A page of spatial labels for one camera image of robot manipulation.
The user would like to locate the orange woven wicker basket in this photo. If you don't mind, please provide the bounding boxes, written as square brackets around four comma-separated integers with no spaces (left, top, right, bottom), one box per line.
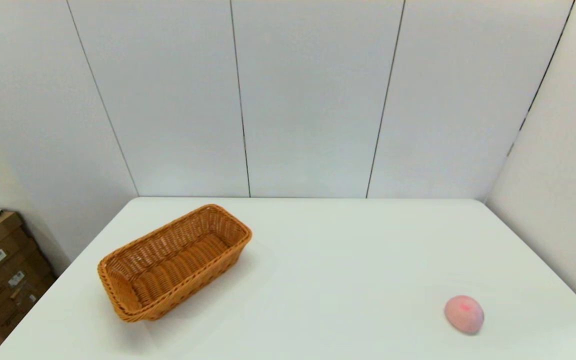
[97,203,253,323]

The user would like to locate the pink peach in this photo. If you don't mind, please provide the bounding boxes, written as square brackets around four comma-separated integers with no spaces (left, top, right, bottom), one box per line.
[443,294,485,335]

